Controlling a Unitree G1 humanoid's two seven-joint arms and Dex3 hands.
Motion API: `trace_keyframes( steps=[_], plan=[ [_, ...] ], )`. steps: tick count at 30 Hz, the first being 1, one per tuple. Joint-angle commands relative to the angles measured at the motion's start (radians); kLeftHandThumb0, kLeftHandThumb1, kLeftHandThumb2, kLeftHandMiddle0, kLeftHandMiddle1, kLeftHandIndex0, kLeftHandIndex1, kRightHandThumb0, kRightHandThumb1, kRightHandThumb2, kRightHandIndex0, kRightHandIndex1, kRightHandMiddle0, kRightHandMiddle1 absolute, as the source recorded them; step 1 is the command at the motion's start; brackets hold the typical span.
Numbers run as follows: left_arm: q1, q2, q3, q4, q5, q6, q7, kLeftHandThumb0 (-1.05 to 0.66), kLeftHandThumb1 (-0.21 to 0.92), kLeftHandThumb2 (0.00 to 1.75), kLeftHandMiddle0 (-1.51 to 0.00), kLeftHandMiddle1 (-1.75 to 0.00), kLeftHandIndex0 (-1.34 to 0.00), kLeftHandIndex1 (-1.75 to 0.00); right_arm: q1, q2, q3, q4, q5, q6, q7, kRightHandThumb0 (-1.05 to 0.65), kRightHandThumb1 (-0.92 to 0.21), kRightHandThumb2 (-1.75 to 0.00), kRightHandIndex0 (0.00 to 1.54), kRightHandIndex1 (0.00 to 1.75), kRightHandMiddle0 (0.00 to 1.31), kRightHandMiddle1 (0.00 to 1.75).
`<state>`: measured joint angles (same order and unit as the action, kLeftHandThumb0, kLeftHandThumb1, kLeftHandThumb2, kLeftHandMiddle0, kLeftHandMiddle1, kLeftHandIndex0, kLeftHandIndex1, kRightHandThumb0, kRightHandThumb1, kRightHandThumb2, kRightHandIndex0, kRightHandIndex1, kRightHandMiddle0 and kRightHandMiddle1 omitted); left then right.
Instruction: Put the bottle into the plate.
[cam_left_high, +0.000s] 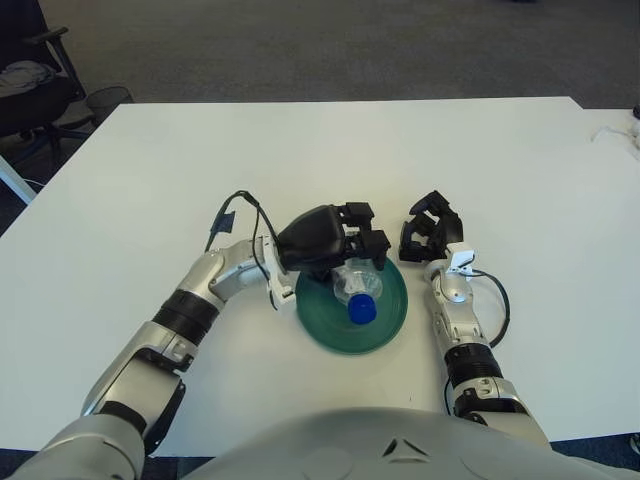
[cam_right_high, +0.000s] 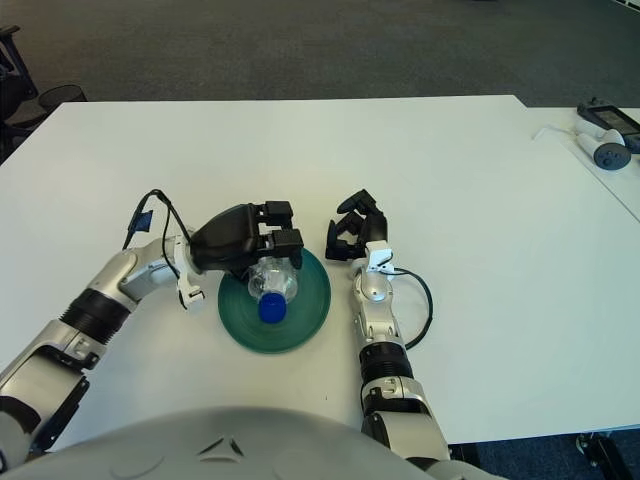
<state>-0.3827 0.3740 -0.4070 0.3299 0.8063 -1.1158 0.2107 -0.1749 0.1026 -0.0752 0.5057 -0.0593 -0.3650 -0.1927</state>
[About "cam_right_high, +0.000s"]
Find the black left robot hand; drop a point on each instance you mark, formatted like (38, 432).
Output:
(225, 240)

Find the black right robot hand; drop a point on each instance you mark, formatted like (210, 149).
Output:
(375, 225)

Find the clear bottle blue cap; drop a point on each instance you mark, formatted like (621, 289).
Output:
(270, 285)

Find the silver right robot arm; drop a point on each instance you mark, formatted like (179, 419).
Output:
(377, 330)

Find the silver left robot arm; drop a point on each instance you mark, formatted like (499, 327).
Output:
(100, 300)

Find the green round plate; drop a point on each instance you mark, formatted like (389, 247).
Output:
(305, 310)

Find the silver robot torso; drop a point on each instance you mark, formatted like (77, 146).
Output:
(225, 450)

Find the white grey VR controller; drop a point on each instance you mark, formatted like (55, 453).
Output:
(610, 155)

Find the grey handheld screen device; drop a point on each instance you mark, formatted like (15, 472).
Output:
(607, 117)

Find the black office chair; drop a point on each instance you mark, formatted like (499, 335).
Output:
(15, 87)

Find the black table leg with caster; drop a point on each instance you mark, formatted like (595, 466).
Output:
(600, 450)

